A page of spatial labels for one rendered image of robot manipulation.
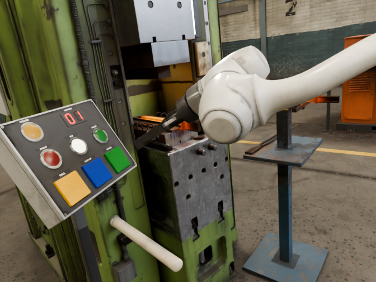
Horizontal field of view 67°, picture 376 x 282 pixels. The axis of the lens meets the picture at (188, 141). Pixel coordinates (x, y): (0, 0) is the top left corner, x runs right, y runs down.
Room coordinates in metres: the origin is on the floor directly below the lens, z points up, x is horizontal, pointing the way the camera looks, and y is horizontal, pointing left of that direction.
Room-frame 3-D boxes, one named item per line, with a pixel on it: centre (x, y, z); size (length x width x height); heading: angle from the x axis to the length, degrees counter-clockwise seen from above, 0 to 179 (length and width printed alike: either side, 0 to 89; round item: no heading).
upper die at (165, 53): (1.42, 0.16, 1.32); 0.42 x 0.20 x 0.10; 41
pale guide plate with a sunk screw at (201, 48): (1.57, -0.13, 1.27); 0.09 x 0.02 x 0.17; 131
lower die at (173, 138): (1.42, 0.16, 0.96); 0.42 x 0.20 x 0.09; 41
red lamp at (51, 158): (0.71, 0.36, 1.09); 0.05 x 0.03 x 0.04; 131
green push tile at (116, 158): (0.87, 0.24, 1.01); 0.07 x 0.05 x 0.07; 156
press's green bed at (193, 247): (1.47, 0.13, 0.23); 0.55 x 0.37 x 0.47; 41
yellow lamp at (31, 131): (0.73, 0.40, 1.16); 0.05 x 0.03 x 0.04; 131
